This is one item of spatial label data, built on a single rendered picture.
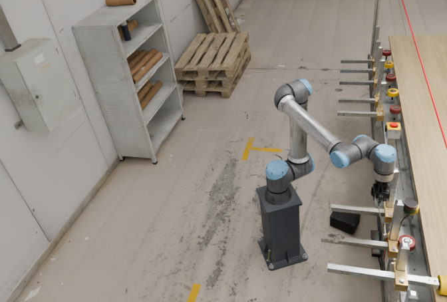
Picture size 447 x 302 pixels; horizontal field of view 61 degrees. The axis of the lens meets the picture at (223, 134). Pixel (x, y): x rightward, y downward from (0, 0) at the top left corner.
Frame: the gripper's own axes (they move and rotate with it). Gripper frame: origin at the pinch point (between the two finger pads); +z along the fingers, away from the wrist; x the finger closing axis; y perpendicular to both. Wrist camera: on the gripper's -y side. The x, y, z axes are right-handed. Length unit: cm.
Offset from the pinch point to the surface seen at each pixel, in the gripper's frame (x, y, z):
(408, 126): 24, -88, 9
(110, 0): -241, -177, -65
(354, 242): -11.3, 15.7, 14.4
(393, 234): 7.2, 12.0, 9.0
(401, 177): 21, -66, 37
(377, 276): -1.9, 40.8, 5.4
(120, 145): -247, -127, 74
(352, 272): -12.4, 40.9, 5.1
